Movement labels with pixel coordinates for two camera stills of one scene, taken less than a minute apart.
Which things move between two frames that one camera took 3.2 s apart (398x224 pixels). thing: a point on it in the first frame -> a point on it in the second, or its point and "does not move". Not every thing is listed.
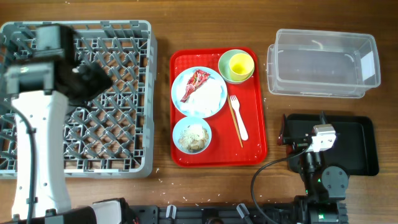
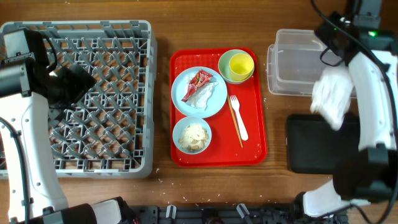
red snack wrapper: [196, 80] does not move
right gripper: [295, 143] -> [323, 30]
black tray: [351, 142] does not move
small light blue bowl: [192, 135] does not move
